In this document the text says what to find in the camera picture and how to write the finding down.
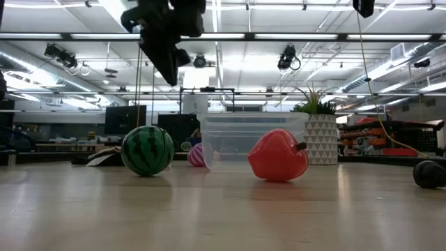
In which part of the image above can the black overhead frame bar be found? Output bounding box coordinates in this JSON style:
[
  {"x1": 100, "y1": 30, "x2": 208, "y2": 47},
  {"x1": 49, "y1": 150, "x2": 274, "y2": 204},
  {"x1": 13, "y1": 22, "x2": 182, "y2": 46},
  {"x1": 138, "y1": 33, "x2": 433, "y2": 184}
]
[{"x1": 0, "y1": 32, "x2": 446, "y2": 43}]

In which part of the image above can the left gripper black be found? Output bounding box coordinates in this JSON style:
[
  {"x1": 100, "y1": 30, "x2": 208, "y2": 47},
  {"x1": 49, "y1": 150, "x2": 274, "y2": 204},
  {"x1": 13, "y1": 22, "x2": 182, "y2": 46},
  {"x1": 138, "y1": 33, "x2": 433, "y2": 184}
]
[{"x1": 121, "y1": 0, "x2": 206, "y2": 86}]

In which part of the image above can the red toy bell pepper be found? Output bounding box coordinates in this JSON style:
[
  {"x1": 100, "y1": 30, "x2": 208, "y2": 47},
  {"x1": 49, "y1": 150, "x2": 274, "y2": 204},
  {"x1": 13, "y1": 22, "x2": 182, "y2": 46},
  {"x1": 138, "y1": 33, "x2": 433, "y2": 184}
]
[{"x1": 247, "y1": 128, "x2": 310, "y2": 182}]

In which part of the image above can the yellow hanging cable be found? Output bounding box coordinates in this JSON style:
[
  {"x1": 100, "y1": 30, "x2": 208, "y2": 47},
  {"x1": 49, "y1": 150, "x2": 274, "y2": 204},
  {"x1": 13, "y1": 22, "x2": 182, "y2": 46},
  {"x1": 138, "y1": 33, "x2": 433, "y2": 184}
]
[{"x1": 355, "y1": 12, "x2": 430, "y2": 159}]

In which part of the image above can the shelf with orange bins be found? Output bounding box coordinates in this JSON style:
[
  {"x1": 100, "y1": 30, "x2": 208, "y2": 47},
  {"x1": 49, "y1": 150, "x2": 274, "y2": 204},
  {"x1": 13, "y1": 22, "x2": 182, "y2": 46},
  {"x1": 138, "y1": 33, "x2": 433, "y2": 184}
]
[{"x1": 337, "y1": 117, "x2": 446, "y2": 158}]

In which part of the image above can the person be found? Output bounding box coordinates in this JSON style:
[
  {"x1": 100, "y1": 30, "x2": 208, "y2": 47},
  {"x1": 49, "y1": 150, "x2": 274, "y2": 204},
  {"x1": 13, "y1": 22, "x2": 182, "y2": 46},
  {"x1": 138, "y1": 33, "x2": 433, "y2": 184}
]
[{"x1": 190, "y1": 128, "x2": 203, "y2": 146}]

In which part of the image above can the green watermelon toy ball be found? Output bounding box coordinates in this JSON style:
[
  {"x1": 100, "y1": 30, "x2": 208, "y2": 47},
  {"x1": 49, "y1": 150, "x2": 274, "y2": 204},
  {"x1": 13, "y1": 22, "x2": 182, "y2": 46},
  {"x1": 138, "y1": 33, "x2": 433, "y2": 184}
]
[{"x1": 121, "y1": 125, "x2": 175, "y2": 177}]

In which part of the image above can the black ceiling camera cluster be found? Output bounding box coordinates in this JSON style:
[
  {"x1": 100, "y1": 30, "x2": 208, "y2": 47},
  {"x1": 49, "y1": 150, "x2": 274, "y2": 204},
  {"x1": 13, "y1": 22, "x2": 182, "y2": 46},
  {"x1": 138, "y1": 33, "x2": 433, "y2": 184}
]
[{"x1": 44, "y1": 43, "x2": 79, "y2": 69}]

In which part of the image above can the pink white striped ball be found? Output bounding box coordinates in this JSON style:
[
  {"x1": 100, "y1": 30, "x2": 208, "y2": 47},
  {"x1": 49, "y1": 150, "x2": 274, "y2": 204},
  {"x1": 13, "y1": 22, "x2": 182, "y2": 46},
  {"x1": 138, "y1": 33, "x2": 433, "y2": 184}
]
[{"x1": 187, "y1": 142, "x2": 207, "y2": 167}]

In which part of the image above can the thin hanging rope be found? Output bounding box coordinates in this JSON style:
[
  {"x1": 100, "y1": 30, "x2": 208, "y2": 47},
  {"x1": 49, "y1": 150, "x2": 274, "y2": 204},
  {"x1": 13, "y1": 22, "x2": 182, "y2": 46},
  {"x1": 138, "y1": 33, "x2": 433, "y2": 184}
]
[{"x1": 134, "y1": 45, "x2": 144, "y2": 128}]

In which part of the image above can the beige folded cloth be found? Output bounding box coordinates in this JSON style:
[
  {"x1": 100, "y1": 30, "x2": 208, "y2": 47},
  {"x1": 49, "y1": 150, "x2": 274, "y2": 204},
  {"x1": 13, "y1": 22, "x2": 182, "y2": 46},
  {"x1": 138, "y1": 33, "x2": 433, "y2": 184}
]
[{"x1": 71, "y1": 146, "x2": 123, "y2": 167}]

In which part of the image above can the green artificial plant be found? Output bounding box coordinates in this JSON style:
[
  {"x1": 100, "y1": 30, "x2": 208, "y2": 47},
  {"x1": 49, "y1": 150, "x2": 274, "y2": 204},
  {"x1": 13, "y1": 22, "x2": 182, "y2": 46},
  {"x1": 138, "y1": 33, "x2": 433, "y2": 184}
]
[{"x1": 291, "y1": 85, "x2": 337, "y2": 116}]

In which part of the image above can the black ceiling camera with cable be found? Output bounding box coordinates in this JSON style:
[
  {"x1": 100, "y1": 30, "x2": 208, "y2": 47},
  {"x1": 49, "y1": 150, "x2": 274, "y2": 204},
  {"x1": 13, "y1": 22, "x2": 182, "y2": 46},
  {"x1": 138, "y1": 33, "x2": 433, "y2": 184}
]
[{"x1": 277, "y1": 44, "x2": 301, "y2": 73}]

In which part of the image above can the black round object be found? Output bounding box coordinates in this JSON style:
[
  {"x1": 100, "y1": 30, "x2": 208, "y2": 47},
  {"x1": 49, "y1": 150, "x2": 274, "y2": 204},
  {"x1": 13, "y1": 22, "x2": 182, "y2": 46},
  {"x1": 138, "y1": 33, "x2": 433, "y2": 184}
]
[{"x1": 413, "y1": 160, "x2": 446, "y2": 190}]

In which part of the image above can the black computer monitor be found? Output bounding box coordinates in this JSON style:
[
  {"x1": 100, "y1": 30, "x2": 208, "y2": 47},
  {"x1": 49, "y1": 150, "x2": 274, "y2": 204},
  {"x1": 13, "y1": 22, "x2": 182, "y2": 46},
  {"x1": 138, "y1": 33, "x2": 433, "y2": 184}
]
[
  {"x1": 105, "y1": 105, "x2": 147, "y2": 136},
  {"x1": 157, "y1": 114, "x2": 201, "y2": 151}
]

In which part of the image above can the clear plastic tupperware container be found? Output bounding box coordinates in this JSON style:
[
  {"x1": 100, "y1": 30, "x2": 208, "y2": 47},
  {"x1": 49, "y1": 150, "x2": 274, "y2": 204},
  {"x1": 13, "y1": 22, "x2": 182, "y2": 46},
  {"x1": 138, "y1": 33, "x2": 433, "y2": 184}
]
[{"x1": 197, "y1": 112, "x2": 310, "y2": 172}]

